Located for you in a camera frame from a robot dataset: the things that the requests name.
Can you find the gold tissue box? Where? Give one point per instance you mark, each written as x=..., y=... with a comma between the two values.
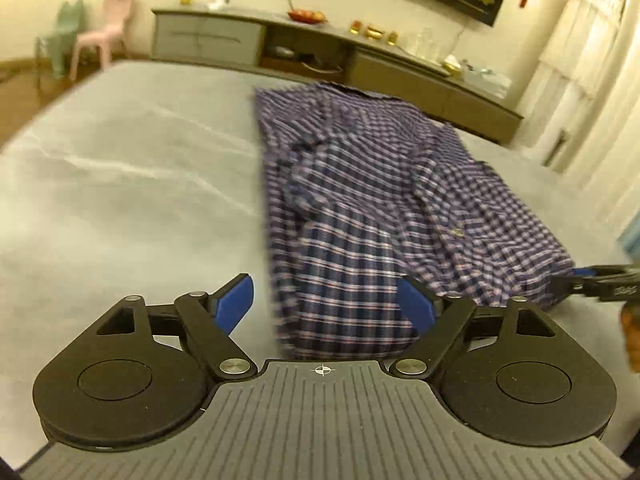
x=452, y=66

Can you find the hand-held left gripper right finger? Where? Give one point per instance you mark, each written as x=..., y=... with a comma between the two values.
x=415, y=305

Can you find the cluster of clear glasses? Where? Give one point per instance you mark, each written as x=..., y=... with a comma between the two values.
x=422, y=44

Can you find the red fruit plate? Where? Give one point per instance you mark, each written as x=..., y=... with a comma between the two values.
x=306, y=16

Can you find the white storage basket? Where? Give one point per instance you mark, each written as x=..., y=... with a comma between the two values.
x=487, y=80

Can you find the small gold jar ornament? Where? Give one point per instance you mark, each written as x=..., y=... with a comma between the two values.
x=392, y=38
x=356, y=27

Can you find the cream lace cover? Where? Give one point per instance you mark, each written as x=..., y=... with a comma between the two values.
x=585, y=25

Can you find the long grey sideboard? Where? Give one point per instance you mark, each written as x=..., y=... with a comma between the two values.
x=210, y=37

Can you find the navy plaid shirt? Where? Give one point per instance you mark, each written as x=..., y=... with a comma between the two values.
x=375, y=200

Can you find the green plastic chair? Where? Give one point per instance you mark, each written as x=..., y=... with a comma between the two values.
x=67, y=25

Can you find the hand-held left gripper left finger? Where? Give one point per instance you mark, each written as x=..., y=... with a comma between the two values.
x=235, y=305

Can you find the cream curtain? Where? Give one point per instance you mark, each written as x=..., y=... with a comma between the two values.
x=615, y=160

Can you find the white floor air conditioner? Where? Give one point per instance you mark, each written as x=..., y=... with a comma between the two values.
x=545, y=105

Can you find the wide gold ornament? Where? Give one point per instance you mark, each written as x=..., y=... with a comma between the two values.
x=375, y=32

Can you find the pink plastic chair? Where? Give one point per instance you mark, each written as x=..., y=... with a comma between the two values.
x=116, y=15

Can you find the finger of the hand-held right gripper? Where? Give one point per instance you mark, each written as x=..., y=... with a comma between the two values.
x=582, y=272
x=562, y=290

